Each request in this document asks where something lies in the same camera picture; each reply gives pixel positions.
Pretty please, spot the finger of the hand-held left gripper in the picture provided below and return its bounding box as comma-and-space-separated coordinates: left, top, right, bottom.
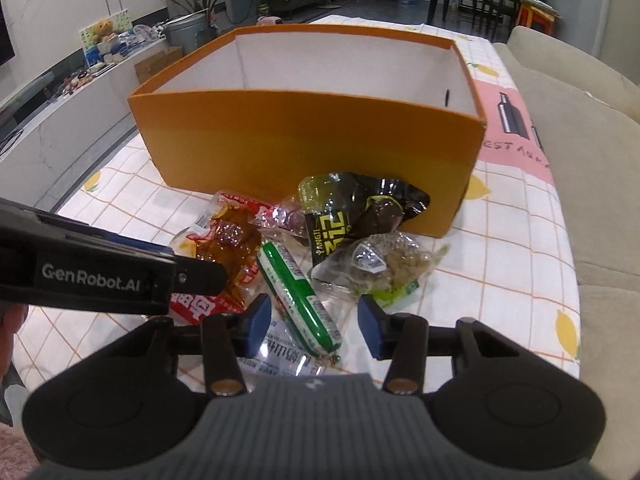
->
172, 255, 229, 297

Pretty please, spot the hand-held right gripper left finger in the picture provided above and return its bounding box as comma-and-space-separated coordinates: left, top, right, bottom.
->
127, 294, 272, 395

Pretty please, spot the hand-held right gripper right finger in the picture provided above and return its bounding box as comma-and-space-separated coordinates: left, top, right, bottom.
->
358, 294, 521, 395

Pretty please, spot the red snack packet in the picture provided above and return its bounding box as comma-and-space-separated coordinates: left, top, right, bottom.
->
170, 190, 273, 323

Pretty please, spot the green sausage packet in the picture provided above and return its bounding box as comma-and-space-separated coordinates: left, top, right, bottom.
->
257, 241, 343, 363

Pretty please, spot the black yellow snack packet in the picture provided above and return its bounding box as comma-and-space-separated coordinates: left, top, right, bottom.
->
298, 172, 431, 268

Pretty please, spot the orange cardboard box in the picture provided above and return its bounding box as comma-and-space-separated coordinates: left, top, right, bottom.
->
127, 24, 488, 238

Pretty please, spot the person's left hand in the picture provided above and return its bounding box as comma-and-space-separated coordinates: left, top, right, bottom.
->
0, 304, 27, 349

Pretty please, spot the clear blue print snack packet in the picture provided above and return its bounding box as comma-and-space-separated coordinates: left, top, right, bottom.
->
237, 300, 362, 379

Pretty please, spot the clear packet of green snack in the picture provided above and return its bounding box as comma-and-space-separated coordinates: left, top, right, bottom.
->
310, 232, 451, 308

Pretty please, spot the clear packet of purple snack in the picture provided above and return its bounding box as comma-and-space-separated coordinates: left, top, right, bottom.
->
255, 195, 313, 247

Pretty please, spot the lemon print checked tablecloth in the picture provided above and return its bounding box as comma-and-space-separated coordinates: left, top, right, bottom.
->
12, 12, 583, 396

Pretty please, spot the brown cardboard box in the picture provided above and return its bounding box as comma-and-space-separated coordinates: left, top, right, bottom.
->
134, 46, 185, 85

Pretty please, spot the grey metal planter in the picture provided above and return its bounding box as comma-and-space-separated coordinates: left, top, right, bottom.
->
165, 12, 221, 56

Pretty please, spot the brown teddy bear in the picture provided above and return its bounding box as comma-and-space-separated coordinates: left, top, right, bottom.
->
94, 18, 119, 44

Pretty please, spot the black television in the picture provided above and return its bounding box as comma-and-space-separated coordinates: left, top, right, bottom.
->
0, 10, 16, 67

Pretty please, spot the beige sofa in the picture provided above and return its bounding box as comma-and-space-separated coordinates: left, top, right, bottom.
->
492, 25, 640, 461

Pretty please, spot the dark dining chair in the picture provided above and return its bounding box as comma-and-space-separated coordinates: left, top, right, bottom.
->
442, 0, 517, 37

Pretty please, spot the orange stool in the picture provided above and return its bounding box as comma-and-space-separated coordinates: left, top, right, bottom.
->
515, 0, 557, 37

